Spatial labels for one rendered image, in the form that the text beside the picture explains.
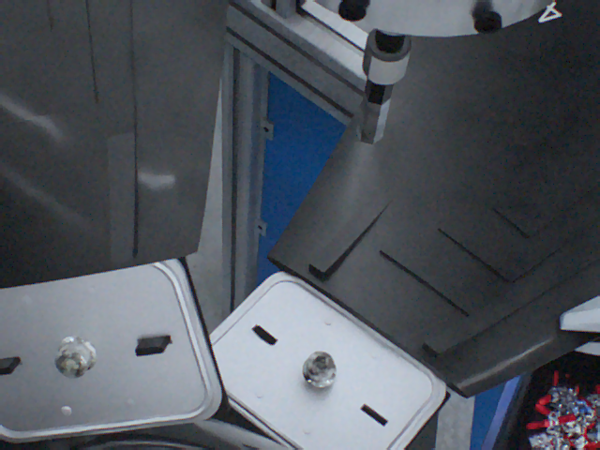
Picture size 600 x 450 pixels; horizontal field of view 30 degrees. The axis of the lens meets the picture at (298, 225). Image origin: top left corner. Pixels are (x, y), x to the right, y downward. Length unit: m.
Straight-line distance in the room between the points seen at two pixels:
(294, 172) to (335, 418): 0.74
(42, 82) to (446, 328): 0.20
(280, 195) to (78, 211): 0.88
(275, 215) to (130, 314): 0.90
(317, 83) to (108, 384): 0.62
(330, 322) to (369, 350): 0.02
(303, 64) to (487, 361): 0.56
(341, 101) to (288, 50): 0.06
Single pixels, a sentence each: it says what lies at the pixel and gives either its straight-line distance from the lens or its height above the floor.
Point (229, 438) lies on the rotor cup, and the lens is 0.40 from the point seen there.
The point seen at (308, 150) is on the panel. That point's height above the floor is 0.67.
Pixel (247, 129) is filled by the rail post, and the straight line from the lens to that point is 1.14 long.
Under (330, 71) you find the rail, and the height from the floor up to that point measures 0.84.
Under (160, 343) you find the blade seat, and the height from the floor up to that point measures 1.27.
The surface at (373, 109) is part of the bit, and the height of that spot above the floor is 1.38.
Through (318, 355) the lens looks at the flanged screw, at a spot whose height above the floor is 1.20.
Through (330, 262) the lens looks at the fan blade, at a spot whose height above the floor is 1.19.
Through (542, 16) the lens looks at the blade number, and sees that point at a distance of 0.58.
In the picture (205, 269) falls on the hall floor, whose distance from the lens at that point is 1.80.
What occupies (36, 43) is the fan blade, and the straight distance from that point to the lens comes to 0.35.
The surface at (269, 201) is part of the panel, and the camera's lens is 1.26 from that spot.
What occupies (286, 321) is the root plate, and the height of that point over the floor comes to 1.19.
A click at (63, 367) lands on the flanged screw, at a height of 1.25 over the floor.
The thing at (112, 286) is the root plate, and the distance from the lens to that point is 0.38.
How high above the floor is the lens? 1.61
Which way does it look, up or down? 61 degrees down
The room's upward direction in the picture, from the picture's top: 7 degrees clockwise
